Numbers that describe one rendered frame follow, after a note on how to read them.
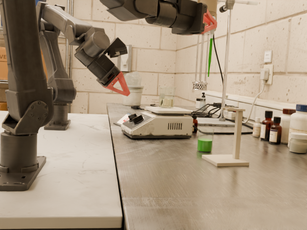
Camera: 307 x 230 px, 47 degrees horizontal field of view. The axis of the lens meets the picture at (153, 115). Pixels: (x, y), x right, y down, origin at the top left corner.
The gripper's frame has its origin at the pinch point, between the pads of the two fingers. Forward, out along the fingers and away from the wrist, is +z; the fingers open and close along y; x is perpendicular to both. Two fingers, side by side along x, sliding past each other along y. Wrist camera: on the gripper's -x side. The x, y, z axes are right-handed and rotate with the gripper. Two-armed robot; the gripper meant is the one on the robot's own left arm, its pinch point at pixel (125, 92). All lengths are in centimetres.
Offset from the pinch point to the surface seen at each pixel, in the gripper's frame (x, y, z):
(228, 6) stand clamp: -59, 25, 13
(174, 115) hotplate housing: -4.3, -9.6, 14.2
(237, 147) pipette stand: -3.9, -41.3, 18.9
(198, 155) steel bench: 2.9, -34.2, 16.4
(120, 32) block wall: -67, 231, 8
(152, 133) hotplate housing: 4.5, -12.0, 11.7
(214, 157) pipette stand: 1.3, -39.7, 16.9
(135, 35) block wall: -75, 228, 21
